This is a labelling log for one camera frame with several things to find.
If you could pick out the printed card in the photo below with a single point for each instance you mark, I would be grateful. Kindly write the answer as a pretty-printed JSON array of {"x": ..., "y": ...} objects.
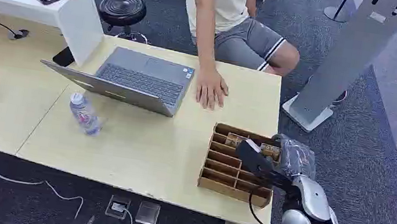
[
  {"x": 234, "y": 140},
  {"x": 271, "y": 150}
]

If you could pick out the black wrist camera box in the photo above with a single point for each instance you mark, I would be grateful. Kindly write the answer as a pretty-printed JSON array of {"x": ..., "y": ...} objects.
[{"x": 254, "y": 158}]

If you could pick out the clear plastic water bottle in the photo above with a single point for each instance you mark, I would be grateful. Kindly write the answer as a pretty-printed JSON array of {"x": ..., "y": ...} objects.
[{"x": 84, "y": 114}]

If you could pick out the metal floor plate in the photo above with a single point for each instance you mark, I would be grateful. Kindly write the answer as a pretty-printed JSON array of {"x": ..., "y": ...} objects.
[{"x": 148, "y": 213}]

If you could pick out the black device under shelf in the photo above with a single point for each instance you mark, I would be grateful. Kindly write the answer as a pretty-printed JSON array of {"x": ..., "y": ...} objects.
[{"x": 63, "y": 57}]

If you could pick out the floor power socket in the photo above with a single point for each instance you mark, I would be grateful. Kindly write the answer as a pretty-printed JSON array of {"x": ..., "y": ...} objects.
[{"x": 118, "y": 207}]

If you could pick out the person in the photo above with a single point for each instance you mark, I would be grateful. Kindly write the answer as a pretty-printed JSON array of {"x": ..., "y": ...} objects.
[{"x": 232, "y": 11}]

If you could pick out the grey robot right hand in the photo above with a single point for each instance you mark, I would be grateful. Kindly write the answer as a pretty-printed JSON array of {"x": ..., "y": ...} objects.
[{"x": 297, "y": 158}]

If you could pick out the person's right hand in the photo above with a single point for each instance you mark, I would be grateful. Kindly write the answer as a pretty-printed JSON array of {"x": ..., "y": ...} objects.
[{"x": 210, "y": 88}]

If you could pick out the grey open laptop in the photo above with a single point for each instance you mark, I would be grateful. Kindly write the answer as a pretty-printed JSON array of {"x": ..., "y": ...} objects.
[{"x": 141, "y": 79}]

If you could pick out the barrier post with base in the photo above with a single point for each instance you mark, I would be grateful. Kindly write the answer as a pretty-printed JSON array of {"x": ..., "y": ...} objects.
[{"x": 337, "y": 11}]

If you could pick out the grey kiosk stand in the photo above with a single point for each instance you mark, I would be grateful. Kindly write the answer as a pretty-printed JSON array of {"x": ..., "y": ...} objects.
[{"x": 346, "y": 54}]

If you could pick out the wooden compartment card box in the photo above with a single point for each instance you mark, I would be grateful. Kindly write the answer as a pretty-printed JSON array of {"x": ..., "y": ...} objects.
[{"x": 225, "y": 173}]

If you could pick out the black round stool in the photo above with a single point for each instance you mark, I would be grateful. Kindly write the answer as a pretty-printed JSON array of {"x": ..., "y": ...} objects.
[{"x": 123, "y": 9}]

